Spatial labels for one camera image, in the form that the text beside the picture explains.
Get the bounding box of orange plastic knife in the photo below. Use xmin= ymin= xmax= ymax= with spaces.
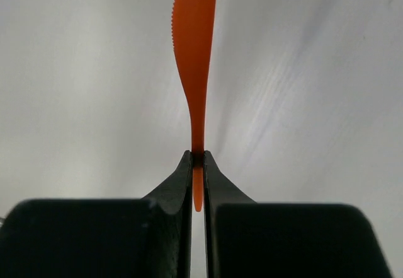
xmin=171 ymin=0 xmax=216 ymax=212

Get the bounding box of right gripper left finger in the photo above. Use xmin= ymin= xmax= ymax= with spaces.
xmin=1 ymin=151 xmax=193 ymax=277

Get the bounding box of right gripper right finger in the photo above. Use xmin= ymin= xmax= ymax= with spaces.
xmin=203 ymin=151 xmax=391 ymax=277

